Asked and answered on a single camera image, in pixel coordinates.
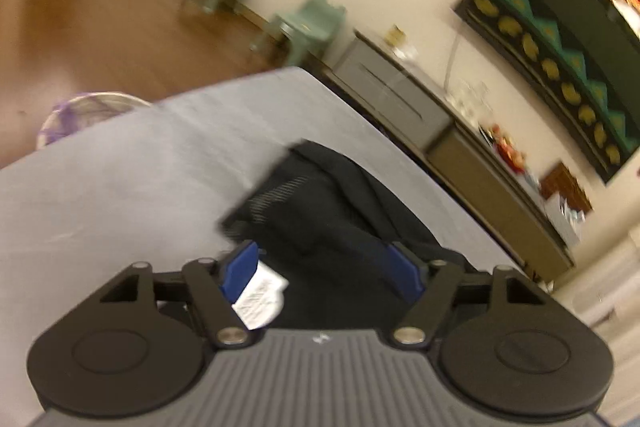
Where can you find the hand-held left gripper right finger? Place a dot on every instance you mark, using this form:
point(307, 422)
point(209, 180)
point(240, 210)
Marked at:
point(407, 272)

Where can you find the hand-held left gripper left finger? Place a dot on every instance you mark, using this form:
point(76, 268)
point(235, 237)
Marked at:
point(240, 269)

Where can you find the grey woven belt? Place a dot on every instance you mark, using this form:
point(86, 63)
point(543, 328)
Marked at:
point(280, 202)

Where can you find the black pants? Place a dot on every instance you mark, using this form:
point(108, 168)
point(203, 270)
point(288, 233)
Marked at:
point(350, 217)

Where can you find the red fruit plate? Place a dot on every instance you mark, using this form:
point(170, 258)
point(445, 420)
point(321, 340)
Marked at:
point(507, 149)

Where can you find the grey storage basket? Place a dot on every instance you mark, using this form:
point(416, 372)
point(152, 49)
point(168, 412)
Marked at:
point(562, 222)

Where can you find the grey brown sideboard cabinet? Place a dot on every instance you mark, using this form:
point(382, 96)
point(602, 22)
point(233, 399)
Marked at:
point(400, 102)

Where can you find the brown wooden board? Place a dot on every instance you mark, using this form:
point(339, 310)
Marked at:
point(565, 184)

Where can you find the cluster of glass cups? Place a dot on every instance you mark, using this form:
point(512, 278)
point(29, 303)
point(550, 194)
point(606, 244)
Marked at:
point(470, 99)

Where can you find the white standing air conditioner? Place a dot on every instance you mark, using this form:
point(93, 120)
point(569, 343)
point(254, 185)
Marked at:
point(615, 277)

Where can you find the waste basket with purple bag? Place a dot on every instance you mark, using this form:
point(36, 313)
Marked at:
point(95, 107)

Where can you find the small yellow box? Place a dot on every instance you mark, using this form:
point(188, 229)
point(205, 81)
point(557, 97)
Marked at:
point(395, 36)

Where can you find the black green yellow wall hanging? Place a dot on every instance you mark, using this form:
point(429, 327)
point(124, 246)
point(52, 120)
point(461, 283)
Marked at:
point(550, 7)

